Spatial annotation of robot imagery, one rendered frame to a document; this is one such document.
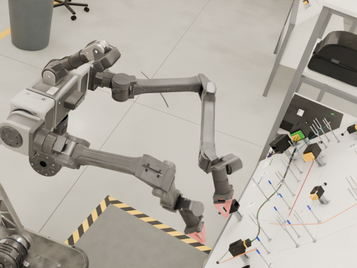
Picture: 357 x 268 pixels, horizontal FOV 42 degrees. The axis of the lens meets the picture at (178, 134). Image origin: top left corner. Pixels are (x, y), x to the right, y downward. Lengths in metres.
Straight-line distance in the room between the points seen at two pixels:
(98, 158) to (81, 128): 2.57
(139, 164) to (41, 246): 1.58
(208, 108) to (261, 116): 2.89
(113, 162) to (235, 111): 3.36
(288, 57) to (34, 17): 2.59
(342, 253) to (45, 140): 1.07
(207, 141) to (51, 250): 1.40
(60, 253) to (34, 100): 1.33
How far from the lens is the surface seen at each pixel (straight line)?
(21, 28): 5.00
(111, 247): 3.22
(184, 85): 2.05
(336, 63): 2.57
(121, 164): 1.46
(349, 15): 2.38
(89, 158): 1.56
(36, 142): 1.65
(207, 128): 1.87
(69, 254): 2.87
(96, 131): 4.08
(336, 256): 1.68
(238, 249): 1.91
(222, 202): 1.77
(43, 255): 2.86
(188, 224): 1.89
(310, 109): 2.94
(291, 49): 4.96
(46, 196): 3.49
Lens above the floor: 2.54
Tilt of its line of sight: 37 degrees down
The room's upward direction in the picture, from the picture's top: 15 degrees clockwise
